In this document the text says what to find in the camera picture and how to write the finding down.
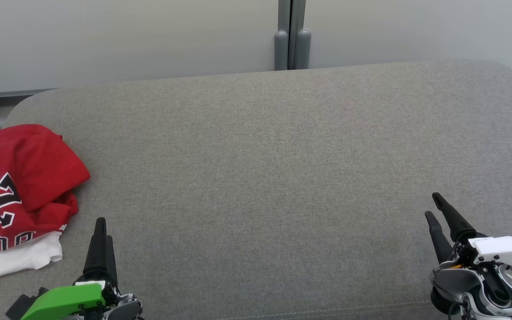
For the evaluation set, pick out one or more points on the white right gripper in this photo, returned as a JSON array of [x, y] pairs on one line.
[[500, 251]]

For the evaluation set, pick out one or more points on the red shorts with white stripe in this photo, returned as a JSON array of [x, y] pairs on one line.
[[38, 160]]

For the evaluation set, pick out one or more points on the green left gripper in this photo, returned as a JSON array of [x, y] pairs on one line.
[[65, 300]]

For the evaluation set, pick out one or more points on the grey partition post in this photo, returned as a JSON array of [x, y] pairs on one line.
[[281, 49], [302, 49]]

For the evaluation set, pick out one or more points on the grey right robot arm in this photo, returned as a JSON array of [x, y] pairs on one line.
[[458, 284]]

